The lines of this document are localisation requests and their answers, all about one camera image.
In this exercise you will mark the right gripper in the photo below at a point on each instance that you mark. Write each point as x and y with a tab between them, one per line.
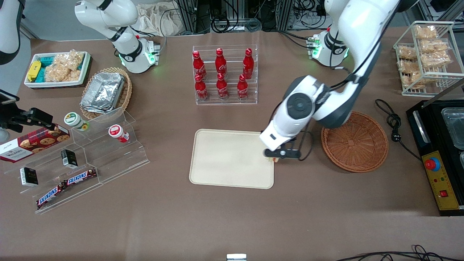
22	117

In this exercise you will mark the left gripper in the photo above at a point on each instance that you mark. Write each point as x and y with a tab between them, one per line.
293	139

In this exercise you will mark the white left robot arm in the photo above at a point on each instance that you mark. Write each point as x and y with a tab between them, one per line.
362	29

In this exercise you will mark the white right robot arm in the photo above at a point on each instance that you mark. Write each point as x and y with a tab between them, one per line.
127	47

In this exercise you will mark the cream plastic serving tray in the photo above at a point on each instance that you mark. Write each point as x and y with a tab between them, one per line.
228	159

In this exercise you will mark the brown round wicker basket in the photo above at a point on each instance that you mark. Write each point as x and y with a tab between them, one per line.
355	143

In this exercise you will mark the light wicker basket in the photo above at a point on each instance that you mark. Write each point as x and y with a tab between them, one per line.
126	94

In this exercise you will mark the Walkers red tartan cookie box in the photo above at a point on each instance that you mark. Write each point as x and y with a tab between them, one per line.
32	143

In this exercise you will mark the white rectangular bin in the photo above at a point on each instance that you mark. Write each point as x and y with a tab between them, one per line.
32	84

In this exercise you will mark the teal snack packet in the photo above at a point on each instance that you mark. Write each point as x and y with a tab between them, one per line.
47	61
40	75

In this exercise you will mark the green lidded small jar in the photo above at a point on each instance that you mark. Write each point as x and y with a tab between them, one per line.
74	120

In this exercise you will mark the yellow snack packet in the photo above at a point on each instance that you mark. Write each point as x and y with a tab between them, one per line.
33	70

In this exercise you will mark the small black carton box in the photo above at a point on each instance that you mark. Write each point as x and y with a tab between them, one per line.
69	158
29	176

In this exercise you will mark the bagged rice cracker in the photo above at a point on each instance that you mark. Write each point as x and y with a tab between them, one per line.
59	73
70	58

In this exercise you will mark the clear acrylic bottle rack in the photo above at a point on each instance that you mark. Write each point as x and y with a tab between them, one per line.
232	101

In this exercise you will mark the foil wrapped package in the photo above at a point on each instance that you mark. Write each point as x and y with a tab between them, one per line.
95	108
105	88

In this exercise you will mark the red cola bottle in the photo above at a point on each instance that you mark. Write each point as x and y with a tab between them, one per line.
201	88
222	87
242	87
197	65
248	62
220	62

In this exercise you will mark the Snickers chocolate bar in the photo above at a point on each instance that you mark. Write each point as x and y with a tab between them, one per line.
50	195
81	176

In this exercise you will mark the clear acrylic stepped shelf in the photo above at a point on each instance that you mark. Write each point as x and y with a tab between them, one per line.
108	159

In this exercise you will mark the red lidded small jar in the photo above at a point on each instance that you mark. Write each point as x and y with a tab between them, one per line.
117	133

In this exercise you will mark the small silver object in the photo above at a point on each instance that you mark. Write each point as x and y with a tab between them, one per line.
236	257

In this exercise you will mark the black machine with yellow panel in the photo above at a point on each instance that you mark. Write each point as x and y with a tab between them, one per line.
427	123

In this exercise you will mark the bagged tan snack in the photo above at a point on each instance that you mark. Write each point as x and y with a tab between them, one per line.
413	79
435	46
406	52
407	67
435	60
426	32

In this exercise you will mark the red emergency stop button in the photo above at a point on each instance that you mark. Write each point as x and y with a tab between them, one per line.
432	164

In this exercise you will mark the beige cloth bag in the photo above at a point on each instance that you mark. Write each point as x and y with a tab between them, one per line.
156	18

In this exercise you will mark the dark left wrist camera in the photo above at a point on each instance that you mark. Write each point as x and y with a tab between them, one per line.
291	154

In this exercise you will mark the aluminium frame rack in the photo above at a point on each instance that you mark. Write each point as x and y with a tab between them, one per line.
192	14

